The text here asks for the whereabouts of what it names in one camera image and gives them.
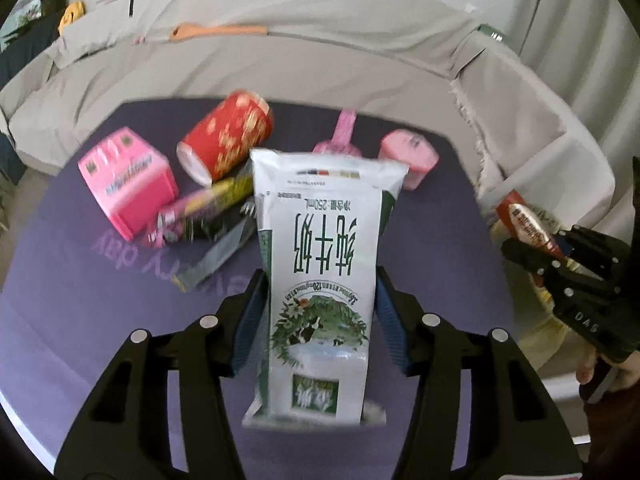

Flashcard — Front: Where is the white fringed throw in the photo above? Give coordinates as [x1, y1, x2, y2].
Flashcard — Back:
[447, 25, 616, 251]

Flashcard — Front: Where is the pink toy pot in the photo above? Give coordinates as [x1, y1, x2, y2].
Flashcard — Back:
[378, 129, 441, 191]

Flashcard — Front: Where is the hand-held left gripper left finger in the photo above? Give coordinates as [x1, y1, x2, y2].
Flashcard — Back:
[54, 269, 271, 480]

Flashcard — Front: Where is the sofa with grey cover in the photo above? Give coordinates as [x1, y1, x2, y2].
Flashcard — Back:
[0, 0, 616, 261]

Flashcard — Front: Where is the yellow-green plastic trash bag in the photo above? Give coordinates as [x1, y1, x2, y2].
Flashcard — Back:
[487, 195, 596, 376]

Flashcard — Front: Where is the grey curtain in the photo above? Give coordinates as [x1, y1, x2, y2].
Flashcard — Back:
[505, 0, 640, 171]

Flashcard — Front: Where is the white green milk pouch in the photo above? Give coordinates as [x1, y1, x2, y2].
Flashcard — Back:
[242, 147, 406, 428]

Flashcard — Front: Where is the yellow purple snack wrapper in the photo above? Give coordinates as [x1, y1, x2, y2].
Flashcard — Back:
[145, 175, 255, 248]

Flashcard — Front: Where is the dark blue cloth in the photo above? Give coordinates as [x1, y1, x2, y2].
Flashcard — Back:
[0, 10, 63, 92]

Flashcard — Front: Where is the pink toy cash register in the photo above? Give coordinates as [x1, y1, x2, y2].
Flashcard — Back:
[77, 127, 180, 242]

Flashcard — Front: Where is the brown-red snack packet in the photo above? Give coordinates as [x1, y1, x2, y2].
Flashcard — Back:
[494, 190, 566, 262]

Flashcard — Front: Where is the red paper cup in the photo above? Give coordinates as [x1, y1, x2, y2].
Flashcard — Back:
[176, 89, 275, 186]

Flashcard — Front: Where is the purple tablecloth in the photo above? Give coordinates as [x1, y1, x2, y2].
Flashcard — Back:
[0, 100, 581, 471]

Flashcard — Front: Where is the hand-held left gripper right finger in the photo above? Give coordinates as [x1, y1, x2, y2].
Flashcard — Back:
[375, 266, 583, 480]

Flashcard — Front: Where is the grey foil wrapper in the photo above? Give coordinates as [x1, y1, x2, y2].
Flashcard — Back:
[172, 215, 261, 293]

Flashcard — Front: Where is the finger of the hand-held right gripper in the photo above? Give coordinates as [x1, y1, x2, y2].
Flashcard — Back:
[501, 237, 571, 292]
[555, 226, 633, 281]

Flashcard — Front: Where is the pink toy scoop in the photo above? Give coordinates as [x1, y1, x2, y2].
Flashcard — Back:
[312, 109, 359, 156]

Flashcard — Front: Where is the glass fish tank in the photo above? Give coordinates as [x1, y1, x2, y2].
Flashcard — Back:
[0, 0, 66, 46]

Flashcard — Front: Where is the yellow plush toy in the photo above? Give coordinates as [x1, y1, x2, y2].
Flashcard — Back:
[57, 1, 86, 36]

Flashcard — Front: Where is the orange back scratcher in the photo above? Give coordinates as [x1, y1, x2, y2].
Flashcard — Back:
[167, 22, 268, 42]

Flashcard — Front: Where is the person's right hand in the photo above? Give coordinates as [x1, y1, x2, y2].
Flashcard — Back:
[575, 347, 640, 401]

